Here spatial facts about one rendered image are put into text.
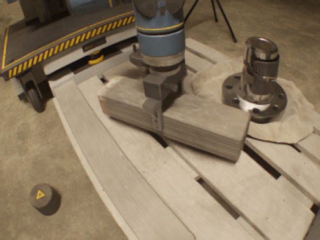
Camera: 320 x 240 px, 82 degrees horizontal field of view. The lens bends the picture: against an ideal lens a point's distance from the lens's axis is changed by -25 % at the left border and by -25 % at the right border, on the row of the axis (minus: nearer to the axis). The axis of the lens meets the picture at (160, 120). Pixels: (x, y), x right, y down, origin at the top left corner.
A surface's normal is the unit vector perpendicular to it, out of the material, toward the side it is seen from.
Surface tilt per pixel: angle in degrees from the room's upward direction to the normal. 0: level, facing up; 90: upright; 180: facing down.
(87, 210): 0
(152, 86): 90
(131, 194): 0
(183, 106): 0
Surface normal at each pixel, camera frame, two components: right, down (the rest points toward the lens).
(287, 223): -0.10, -0.72
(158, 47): -0.09, 0.70
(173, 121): -0.50, 0.64
